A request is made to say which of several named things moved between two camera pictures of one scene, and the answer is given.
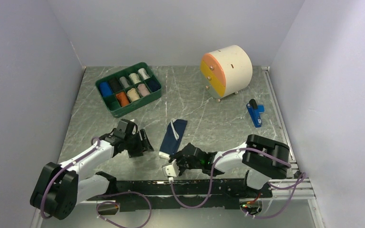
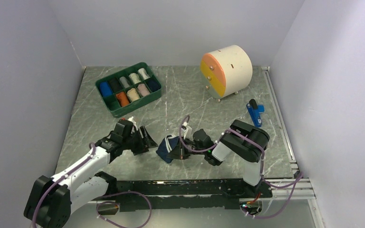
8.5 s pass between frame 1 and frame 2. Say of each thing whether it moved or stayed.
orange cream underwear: stayed
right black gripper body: moved
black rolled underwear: stayed
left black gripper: stayed
